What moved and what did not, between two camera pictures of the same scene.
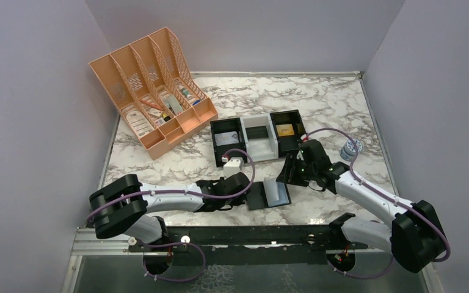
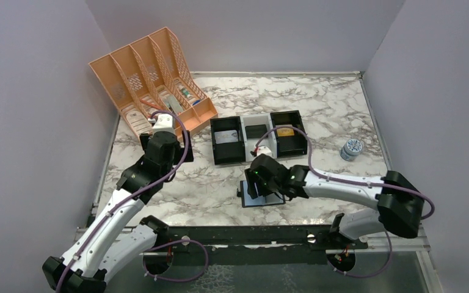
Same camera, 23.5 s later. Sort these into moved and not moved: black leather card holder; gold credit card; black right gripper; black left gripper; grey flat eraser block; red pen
Moved: black right gripper; black left gripper
Not moved: gold credit card; grey flat eraser block; red pen; black leather card holder
